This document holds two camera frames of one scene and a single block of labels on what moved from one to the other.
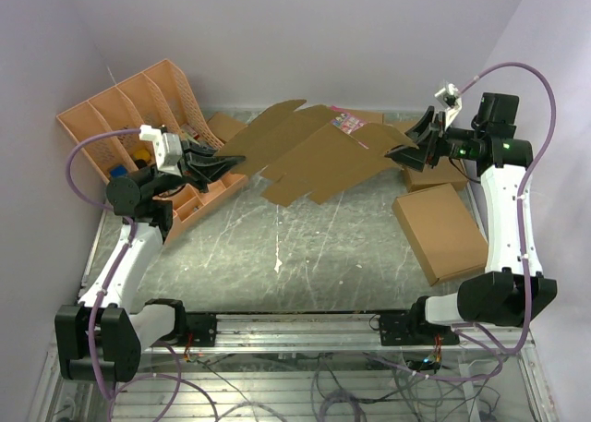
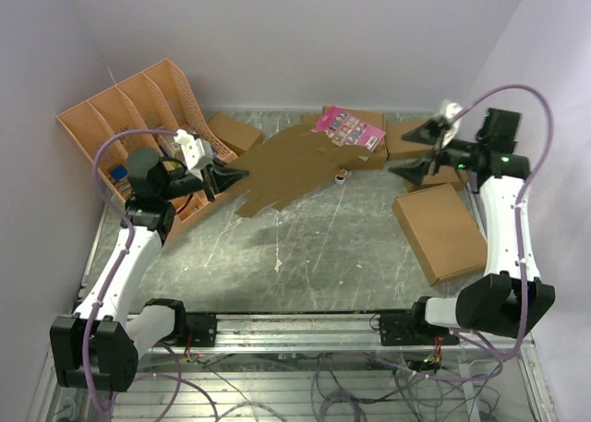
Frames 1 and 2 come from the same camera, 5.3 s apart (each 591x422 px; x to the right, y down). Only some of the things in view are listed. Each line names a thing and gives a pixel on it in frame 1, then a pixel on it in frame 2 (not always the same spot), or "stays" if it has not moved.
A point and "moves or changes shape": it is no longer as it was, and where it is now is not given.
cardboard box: (312, 155) moves or changes shape
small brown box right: (442, 173) stays
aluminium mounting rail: (329, 333) stays
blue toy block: (119, 171) stays
